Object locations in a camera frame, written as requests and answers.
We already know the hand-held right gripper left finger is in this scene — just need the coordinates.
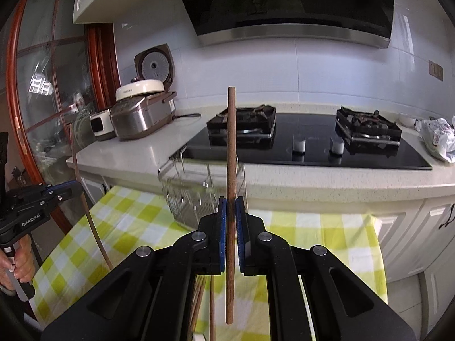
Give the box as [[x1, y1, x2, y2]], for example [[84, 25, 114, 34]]
[[41, 196, 228, 341]]

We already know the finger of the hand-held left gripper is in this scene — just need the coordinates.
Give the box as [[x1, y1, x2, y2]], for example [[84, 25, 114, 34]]
[[45, 181, 84, 195], [21, 192, 77, 217]]

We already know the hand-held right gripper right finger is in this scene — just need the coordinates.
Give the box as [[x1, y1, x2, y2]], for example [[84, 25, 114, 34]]
[[235, 195, 416, 341]]

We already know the brown wooden chopstick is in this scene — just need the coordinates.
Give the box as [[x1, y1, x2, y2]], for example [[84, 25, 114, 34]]
[[225, 86, 237, 325], [69, 124, 114, 271], [188, 279, 205, 337], [190, 276, 207, 334], [209, 275, 217, 341]]

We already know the metal wire utensil rack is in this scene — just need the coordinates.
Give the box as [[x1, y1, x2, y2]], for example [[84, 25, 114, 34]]
[[158, 145, 248, 231]]

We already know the person's left hand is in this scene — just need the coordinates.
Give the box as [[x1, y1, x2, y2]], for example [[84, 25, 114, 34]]
[[0, 236, 35, 294]]

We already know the small white appliance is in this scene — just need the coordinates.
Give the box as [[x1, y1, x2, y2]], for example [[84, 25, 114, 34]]
[[90, 109, 117, 141]]

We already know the green white checked tablecloth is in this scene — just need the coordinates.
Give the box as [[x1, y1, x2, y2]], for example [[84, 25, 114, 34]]
[[28, 184, 388, 341]]

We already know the silver cooker with cream lid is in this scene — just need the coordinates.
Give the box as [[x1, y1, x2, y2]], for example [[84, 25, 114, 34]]
[[110, 79, 177, 141]]

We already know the black glass gas stove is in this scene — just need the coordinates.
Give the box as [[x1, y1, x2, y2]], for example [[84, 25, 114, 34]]
[[170, 108, 433, 171]]

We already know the black burner grate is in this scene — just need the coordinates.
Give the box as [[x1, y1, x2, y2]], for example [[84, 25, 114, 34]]
[[207, 105, 277, 140], [336, 106, 402, 147]]

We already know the wooden framed glass door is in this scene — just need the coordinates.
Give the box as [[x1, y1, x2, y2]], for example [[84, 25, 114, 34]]
[[5, 0, 122, 221]]

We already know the brown rice cooker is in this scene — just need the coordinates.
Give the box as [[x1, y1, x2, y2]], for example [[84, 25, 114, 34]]
[[134, 43, 177, 114]]

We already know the white lower cabinet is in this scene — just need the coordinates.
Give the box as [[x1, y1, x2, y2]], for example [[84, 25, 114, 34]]
[[381, 197, 455, 327]]

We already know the white bowl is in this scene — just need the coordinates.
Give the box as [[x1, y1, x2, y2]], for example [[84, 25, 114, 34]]
[[398, 112, 417, 129]]

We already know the white plastic bag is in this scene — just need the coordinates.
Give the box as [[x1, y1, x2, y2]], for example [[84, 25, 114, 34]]
[[415, 115, 455, 164]]

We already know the black range hood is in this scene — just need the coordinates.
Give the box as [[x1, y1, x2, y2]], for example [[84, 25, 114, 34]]
[[171, 0, 395, 49]]

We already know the black cabinet handle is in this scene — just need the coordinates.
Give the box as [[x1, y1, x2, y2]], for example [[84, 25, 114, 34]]
[[438, 204, 455, 230]]

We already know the wall outlet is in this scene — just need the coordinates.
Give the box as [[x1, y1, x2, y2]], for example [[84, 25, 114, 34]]
[[428, 60, 444, 81]]

